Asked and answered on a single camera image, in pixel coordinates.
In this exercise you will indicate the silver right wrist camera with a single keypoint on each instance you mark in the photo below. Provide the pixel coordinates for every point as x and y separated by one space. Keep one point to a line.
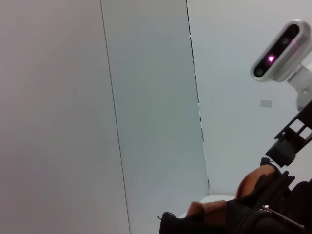
278 52

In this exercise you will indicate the grey wall plate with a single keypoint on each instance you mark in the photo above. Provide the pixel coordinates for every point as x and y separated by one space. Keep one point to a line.
266 103

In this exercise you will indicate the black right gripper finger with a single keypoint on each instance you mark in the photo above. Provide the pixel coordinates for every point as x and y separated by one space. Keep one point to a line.
282 153

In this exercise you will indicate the silver zipper pull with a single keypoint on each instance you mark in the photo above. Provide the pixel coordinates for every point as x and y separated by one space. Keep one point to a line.
267 209

